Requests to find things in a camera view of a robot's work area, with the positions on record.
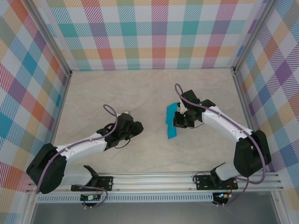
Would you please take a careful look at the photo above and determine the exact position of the perforated metal cable tray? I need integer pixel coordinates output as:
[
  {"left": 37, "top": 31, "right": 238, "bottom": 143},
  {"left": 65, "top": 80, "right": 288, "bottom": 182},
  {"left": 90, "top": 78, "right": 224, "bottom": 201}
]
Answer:
[{"left": 36, "top": 195, "right": 214, "bottom": 203}]

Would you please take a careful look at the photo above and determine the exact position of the grey metal panel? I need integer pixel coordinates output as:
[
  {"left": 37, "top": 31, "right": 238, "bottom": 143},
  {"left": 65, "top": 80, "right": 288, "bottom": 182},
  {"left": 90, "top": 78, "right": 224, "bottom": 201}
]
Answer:
[{"left": 30, "top": 202, "right": 278, "bottom": 224}]

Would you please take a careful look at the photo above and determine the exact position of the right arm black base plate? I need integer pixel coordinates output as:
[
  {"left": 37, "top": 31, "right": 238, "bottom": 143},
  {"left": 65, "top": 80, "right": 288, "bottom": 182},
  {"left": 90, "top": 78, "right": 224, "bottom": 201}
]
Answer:
[{"left": 195, "top": 175, "right": 238, "bottom": 191}]

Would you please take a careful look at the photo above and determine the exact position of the aluminium mounting rail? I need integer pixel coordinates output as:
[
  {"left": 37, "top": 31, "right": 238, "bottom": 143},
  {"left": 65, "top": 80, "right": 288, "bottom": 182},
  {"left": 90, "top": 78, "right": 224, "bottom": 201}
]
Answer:
[{"left": 25, "top": 172, "right": 285, "bottom": 193}]

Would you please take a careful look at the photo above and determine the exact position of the gripper thin black cable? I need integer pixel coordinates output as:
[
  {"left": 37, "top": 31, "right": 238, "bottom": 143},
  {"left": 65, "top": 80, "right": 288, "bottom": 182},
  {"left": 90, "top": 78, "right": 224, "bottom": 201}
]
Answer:
[
  {"left": 186, "top": 121, "right": 203, "bottom": 129},
  {"left": 114, "top": 137, "right": 131, "bottom": 149}
]

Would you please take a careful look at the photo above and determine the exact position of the right gripper thin black cable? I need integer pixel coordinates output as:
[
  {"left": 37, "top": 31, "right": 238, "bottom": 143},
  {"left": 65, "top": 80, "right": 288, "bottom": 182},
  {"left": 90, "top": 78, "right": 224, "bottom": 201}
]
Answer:
[{"left": 186, "top": 121, "right": 203, "bottom": 129}]

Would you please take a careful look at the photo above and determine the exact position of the left gripper thin black cable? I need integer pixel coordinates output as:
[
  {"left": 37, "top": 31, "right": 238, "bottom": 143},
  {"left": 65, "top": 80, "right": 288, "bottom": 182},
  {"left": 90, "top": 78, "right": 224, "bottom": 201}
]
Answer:
[{"left": 114, "top": 137, "right": 131, "bottom": 149}]

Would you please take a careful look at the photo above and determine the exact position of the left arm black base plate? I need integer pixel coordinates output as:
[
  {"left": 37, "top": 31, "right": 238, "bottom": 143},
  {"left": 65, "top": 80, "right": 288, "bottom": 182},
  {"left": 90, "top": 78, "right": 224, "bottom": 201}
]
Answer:
[{"left": 71, "top": 176, "right": 114, "bottom": 192}]

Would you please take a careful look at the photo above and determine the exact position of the aluminium side rail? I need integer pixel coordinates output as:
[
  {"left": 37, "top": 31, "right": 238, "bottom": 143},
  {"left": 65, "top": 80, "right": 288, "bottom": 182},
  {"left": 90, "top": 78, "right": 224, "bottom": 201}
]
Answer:
[
  {"left": 231, "top": 69, "right": 267, "bottom": 172},
  {"left": 41, "top": 72, "right": 72, "bottom": 175}
]

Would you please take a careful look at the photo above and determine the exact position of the thin black base wire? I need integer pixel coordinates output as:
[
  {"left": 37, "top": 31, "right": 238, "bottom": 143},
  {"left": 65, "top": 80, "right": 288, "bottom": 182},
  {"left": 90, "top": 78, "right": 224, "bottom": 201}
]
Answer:
[{"left": 193, "top": 169, "right": 212, "bottom": 184}]

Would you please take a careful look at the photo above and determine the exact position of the blue paper sheet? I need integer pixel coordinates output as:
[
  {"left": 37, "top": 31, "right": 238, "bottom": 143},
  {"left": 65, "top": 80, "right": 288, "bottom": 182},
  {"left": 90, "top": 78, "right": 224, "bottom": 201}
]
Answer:
[{"left": 165, "top": 102, "right": 182, "bottom": 140}]

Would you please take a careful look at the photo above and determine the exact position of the aluminium frame post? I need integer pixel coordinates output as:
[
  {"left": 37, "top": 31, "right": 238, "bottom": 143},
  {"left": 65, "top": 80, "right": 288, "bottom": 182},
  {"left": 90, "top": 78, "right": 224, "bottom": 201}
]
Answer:
[
  {"left": 24, "top": 0, "right": 73, "bottom": 77},
  {"left": 230, "top": 0, "right": 278, "bottom": 74}
]

